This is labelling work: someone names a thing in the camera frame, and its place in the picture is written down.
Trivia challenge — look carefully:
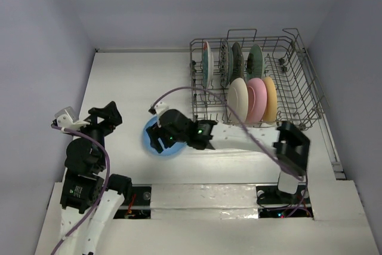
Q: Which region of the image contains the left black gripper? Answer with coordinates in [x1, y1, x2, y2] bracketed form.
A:
[72, 100, 122, 168]

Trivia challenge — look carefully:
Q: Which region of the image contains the blue plate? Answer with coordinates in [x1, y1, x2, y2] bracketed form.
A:
[141, 116, 186, 158]

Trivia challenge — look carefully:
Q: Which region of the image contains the cream white plate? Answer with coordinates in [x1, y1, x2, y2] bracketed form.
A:
[227, 78, 248, 122]

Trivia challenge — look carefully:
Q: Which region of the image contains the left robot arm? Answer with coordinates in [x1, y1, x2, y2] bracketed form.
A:
[51, 101, 132, 254]

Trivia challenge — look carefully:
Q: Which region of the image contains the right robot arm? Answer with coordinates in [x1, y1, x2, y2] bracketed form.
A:
[144, 109, 310, 202]

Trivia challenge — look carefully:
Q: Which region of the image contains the white plate red teal pattern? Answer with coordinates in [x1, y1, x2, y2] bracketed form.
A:
[202, 41, 214, 89]

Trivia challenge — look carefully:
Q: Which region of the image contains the teal patterned plate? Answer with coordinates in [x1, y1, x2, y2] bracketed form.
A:
[219, 39, 233, 88]

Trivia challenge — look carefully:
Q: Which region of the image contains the pink plate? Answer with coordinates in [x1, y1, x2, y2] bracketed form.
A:
[246, 78, 267, 123]

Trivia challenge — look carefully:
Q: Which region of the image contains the dark olive plate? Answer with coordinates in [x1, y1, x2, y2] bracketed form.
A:
[230, 42, 245, 82]

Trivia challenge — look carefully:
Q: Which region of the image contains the yellow plate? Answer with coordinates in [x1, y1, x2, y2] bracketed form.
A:
[263, 76, 278, 122]

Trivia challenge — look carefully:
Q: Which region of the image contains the green plate dark motif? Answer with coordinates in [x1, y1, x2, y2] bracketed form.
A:
[247, 44, 264, 81]

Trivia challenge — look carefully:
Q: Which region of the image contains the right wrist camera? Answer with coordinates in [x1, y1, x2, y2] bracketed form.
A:
[149, 102, 170, 119]

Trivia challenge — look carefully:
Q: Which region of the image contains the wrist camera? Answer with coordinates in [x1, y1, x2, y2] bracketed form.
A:
[149, 102, 170, 119]
[53, 106, 90, 131]

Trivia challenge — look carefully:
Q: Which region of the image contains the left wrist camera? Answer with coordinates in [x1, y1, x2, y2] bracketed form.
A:
[53, 106, 90, 131]

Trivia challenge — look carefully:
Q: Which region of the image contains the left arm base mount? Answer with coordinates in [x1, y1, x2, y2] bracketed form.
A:
[113, 185, 152, 219]

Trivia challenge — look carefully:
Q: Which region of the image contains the grey wire dish rack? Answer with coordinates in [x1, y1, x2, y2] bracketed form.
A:
[189, 28, 327, 131]

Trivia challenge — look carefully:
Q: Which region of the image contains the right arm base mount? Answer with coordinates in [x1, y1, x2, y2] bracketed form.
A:
[256, 184, 313, 219]

